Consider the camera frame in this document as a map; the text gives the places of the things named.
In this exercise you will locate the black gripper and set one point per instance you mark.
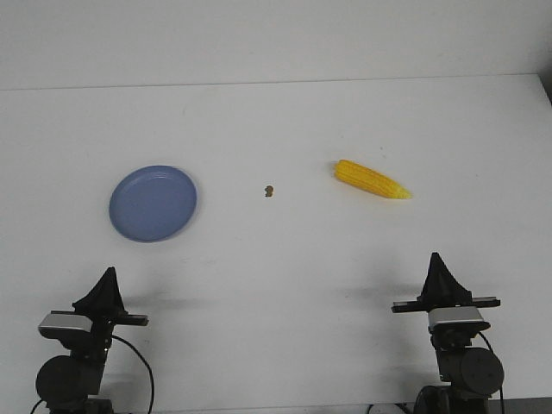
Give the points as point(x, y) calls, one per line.
point(96, 345)
point(442, 290)

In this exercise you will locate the blue round plate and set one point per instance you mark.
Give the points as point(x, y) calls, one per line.
point(153, 203)

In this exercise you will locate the yellow corn cob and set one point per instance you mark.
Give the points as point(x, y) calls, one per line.
point(369, 180)

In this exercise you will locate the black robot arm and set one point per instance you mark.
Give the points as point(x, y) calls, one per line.
point(468, 367)
point(70, 383)

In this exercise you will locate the white object at table edge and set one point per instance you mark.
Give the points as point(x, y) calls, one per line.
point(387, 409)

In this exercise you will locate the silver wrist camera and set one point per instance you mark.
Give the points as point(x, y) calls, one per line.
point(65, 326)
point(454, 315)

